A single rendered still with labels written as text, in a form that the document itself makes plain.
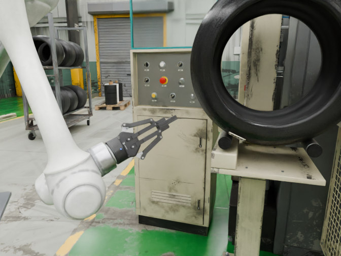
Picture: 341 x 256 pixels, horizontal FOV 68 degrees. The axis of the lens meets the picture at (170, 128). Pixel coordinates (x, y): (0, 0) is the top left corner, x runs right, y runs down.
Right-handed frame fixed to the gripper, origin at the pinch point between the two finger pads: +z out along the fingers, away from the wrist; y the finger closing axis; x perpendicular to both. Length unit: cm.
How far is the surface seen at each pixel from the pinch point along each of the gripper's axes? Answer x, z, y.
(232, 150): -2.0, 18.2, 20.7
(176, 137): -77, 31, 15
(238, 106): -13.3, 37.7, 9.7
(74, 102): -391, 16, -96
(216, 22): 12.0, 26.1, -20.0
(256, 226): -35, 29, 71
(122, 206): -147, -16, 50
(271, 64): -8, 60, 1
